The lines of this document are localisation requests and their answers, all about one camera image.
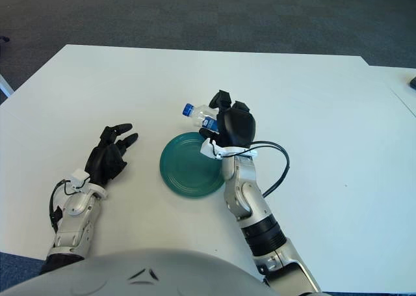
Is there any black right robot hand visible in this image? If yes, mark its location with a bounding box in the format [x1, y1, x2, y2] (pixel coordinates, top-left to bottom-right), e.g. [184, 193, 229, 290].
[198, 89, 257, 149]

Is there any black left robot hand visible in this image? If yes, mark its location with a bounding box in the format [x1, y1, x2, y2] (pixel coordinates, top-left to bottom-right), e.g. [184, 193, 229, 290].
[84, 123, 139, 186]

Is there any clear bottle with blue cap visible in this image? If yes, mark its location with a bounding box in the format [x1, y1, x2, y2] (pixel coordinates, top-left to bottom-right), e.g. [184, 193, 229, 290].
[181, 103, 219, 131]

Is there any green round plate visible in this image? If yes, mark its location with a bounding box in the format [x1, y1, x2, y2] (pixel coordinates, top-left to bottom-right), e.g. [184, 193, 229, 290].
[159, 131, 227, 198]

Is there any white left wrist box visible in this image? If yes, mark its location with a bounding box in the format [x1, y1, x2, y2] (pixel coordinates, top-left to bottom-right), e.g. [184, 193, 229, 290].
[71, 168, 91, 191]

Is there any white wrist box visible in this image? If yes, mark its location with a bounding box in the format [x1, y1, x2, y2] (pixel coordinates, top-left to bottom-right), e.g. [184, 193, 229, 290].
[200, 139, 257, 160]
[71, 168, 91, 191]

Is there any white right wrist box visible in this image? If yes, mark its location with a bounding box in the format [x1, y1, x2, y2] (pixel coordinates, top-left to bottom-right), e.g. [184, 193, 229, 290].
[200, 139, 257, 160]

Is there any silver robot torso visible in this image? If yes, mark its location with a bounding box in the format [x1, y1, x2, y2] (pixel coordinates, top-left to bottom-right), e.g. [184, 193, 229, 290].
[0, 249, 277, 296]

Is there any white side table leg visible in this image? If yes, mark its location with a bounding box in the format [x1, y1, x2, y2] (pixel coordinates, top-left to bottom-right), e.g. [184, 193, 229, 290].
[0, 73, 14, 99]

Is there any white adjoining table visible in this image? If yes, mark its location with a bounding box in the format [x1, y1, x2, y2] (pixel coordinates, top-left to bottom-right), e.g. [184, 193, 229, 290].
[367, 64, 416, 118]

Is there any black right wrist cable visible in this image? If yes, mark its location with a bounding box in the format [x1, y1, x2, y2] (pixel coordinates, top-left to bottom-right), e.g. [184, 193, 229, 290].
[250, 141, 291, 198]

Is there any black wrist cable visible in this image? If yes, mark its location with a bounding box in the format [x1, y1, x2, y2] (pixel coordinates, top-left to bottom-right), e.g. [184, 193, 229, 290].
[48, 178, 77, 235]
[250, 141, 291, 198]

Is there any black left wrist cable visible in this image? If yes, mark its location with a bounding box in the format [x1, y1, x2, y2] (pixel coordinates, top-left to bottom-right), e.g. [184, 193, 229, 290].
[48, 178, 77, 235]

